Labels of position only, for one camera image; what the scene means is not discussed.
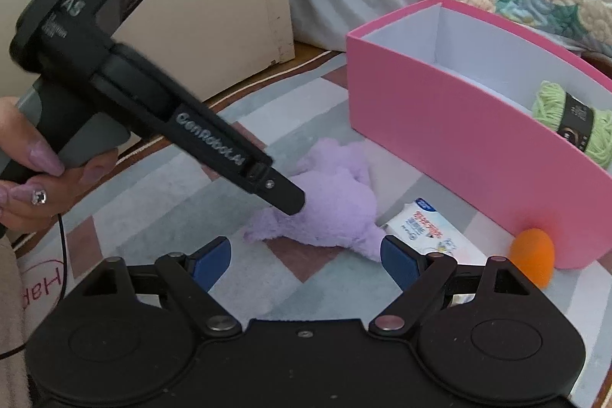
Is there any white tissue packet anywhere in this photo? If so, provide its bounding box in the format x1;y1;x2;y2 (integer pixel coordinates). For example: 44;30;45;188
385;198;486;306

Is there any white bed skirt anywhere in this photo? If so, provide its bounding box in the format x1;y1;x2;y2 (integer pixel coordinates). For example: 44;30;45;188
285;0;612;60

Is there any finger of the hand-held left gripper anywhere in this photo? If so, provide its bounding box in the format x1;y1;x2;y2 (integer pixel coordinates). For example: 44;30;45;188
247;166;307;216

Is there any green yarn ball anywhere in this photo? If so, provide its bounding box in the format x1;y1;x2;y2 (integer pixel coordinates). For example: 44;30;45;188
531;80;612;172

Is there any purple plush toy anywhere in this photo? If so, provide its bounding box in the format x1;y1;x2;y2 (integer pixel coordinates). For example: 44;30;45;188
244;138;378;263

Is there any beige cardboard panel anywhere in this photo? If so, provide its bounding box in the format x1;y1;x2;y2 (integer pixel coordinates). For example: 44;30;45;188
0;0;296;112

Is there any thin black cable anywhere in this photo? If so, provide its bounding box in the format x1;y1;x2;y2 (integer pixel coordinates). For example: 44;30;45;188
0;214;67;359

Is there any person's left hand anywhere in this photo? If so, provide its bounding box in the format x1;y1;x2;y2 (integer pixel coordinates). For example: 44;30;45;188
0;95;119;241

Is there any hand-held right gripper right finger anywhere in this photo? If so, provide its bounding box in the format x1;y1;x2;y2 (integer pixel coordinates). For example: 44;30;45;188
368;235;534;337

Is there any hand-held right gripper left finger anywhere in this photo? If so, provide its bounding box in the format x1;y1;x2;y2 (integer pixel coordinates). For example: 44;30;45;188
79;237;242;339

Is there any beige fleece clothing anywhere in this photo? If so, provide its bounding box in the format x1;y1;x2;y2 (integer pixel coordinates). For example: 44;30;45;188
0;241;65;408

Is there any pink cardboard box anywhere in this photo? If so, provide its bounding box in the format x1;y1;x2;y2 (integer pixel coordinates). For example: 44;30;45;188
347;0;612;270

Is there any orange makeup sponge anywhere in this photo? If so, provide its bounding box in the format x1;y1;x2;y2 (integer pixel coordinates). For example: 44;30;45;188
509;229;556;287

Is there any round patterned rug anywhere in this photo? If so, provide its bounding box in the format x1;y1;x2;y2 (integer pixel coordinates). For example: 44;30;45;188
12;49;612;408

